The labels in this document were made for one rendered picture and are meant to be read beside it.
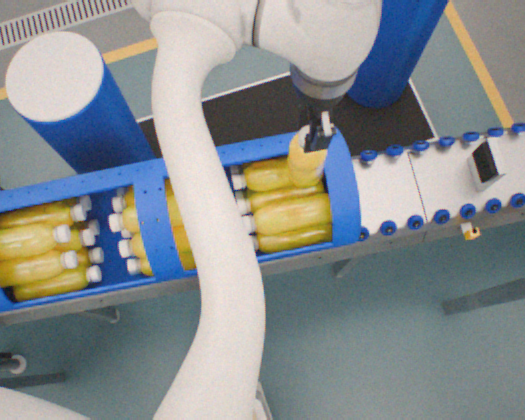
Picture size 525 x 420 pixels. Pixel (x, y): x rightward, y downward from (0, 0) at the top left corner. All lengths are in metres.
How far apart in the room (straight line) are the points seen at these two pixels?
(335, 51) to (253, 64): 2.09
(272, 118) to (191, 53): 1.81
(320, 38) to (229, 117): 1.83
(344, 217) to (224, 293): 0.69
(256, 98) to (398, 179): 1.08
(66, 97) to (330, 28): 1.07
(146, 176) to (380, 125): 1.44
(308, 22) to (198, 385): 0.37
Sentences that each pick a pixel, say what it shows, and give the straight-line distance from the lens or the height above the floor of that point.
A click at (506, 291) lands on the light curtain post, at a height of 0.65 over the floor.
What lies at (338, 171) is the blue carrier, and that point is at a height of 1.23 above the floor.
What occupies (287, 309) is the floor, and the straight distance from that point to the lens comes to 2.34.
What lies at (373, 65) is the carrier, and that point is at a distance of 2.16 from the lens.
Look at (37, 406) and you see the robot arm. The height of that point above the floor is 1.79.
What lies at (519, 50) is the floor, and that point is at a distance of 3.04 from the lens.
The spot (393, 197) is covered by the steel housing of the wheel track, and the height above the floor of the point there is 0.93.
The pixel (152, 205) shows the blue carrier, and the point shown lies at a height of 1.23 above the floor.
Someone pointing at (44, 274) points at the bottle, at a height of 1.13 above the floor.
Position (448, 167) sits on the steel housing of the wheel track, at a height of 0.93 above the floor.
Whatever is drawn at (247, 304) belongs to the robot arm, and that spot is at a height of 1.81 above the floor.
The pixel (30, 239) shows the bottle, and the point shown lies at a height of 1.19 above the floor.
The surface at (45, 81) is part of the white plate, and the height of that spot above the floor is 1.04.
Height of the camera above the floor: 2.33
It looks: 75 degrees down
